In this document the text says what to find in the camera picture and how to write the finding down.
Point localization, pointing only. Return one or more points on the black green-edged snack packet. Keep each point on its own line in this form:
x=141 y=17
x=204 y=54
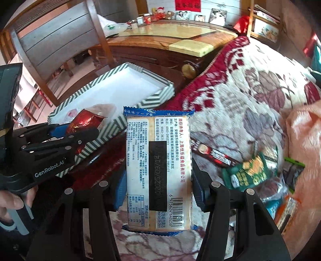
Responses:
x=293 y=173

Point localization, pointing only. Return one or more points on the wooden cabinet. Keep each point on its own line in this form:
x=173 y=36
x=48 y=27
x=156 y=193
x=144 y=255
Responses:
x=150 y=47

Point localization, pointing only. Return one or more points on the red wall poster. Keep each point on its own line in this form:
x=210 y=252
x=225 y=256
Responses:
x=188 y=5

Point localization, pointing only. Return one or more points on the round brass cabinet knob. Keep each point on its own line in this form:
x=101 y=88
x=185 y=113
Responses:
x=189 y=70

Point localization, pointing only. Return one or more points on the blue-edged cracker packet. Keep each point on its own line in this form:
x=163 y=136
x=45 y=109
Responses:
x=140 y=155

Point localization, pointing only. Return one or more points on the red white doll figurine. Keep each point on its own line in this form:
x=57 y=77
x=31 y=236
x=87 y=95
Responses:
x=159 y=13

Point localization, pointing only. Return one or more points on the clear packet of dark snack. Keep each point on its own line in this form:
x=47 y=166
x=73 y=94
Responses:
x=273 y=188

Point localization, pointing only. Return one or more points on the brown teddy figurine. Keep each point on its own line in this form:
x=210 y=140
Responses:
x=170 y=15

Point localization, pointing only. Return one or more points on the teal plastic item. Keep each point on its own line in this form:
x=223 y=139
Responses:
x=316 y=56

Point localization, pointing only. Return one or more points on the red foil snack packet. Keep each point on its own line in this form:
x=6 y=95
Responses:
x=85 y=120

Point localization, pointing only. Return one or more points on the dark red snack bar packet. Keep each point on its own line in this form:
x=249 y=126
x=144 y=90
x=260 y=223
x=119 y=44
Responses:
x=213 y=153

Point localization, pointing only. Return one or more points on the wooden chair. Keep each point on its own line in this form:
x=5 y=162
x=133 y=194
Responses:
x=55 y=37

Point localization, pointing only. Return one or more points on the person's left hand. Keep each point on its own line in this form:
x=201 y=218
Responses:
x=10 y=202

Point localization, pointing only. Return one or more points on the floral fleece blanket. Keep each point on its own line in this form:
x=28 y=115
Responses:
x=238 y=82

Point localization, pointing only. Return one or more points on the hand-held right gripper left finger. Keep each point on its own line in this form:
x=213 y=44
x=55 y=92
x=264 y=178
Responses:
x=119 y=190

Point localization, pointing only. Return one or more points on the small framed photo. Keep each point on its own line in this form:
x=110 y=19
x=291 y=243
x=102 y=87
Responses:
x=183 y=15
x=200 y=18

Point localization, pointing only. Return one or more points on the white plastic bag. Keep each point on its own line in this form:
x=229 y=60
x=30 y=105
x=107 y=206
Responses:
x=112 y=25

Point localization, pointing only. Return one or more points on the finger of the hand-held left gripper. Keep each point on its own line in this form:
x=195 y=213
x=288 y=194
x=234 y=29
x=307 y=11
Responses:
x=59 y=130
x=82 y=136

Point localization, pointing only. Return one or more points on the peach crinkled cloth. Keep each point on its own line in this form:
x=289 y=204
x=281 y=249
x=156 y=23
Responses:
x=306 y=140

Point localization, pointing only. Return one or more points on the orange snack packet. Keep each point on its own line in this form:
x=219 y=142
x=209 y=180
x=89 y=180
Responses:
x=288 y=213

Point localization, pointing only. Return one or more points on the green white striped box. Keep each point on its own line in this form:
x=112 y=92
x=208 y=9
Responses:
x=112 y=82

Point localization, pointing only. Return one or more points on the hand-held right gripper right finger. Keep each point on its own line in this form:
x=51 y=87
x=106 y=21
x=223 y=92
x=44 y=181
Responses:
x=200 y=190

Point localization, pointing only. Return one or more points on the large framed photo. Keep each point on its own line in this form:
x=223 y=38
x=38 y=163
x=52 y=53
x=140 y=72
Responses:
x=218 y=17

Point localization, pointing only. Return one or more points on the wooden shelf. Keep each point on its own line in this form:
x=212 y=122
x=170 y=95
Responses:
x=265 y=25

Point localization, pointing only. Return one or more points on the red lidded jar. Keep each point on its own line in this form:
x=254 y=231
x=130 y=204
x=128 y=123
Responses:
x=147 y=18

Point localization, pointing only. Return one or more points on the red cloth bag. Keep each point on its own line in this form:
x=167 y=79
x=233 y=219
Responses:
x=242 y=24

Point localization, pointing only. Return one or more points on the brown silver snack packet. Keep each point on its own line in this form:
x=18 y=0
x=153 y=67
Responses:
x=245 y=175

